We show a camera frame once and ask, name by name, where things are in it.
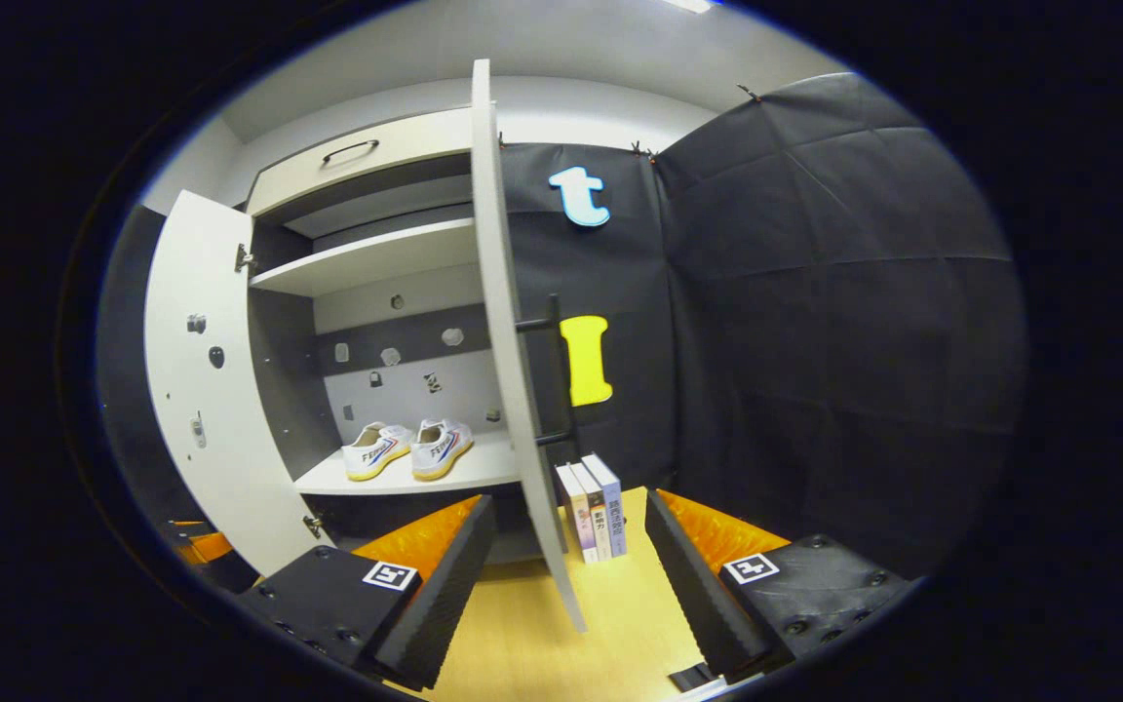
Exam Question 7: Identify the white canvas shoe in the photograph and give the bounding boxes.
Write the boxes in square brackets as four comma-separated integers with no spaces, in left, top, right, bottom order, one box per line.
[342,421,413,482]
[410,419,475,482]

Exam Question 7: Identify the white shoe cabinet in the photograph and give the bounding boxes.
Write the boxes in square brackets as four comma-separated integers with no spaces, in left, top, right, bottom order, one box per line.
[248,105,562,566]

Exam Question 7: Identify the white cabinet door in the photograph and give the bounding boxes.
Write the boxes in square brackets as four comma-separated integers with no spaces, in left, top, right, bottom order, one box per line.
[469,58,587,633]
[144,190,329,576]

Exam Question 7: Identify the white cabinet drawer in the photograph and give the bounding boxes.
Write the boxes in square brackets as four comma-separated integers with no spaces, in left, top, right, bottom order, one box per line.
[248,105,475,217]

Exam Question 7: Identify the white spine book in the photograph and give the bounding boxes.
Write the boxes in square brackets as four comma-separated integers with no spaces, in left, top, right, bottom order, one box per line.
[556,463,592,565]

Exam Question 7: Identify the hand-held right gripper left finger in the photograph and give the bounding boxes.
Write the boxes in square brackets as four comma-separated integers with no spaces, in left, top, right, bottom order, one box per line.
[235,494,497,690]

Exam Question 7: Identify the black door handle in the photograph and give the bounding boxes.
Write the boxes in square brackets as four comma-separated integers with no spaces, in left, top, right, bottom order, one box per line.
[516,292,580,448]

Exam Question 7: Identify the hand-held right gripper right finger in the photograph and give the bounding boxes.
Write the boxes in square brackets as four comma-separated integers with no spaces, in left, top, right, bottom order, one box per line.
[644,489,913,683]

